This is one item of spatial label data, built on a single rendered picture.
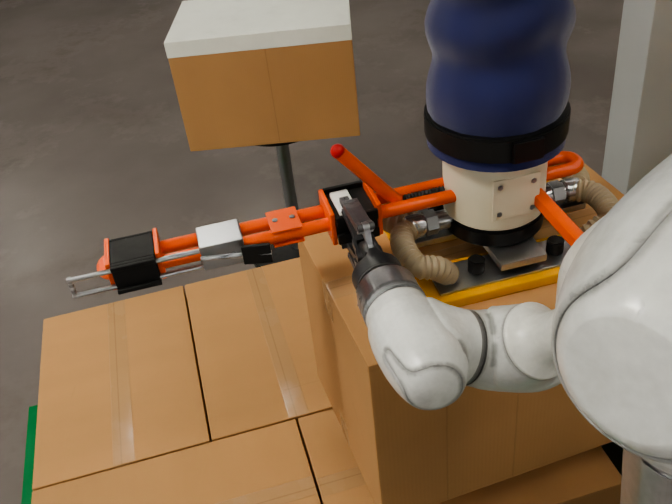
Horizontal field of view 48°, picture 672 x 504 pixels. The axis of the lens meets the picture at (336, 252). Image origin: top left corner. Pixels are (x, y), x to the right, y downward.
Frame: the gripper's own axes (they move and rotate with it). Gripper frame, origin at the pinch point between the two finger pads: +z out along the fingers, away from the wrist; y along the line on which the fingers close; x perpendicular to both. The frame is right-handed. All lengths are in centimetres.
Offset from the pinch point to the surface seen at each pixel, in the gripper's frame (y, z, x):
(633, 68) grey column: 38, 99, 120
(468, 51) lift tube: -26.6, -7.5, 18.3
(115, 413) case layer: 65, 36, -54
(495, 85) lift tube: -21.5, -9.3, 21.6
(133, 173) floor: 118, 254, -52
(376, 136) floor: 118, 237, 72
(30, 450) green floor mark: 119, 85, -94
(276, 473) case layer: 65, 6, -20
